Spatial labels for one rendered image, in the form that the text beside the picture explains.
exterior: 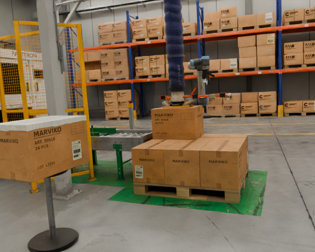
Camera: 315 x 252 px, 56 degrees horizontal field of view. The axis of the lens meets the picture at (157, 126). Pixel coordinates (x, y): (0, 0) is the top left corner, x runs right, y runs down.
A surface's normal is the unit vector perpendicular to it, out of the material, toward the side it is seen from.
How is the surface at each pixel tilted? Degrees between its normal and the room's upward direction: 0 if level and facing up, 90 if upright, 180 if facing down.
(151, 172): 90
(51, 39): 90
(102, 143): 90
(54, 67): 90
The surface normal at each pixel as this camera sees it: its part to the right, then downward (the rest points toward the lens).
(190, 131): -0.38, 0.14
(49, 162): 0.89, 0.00
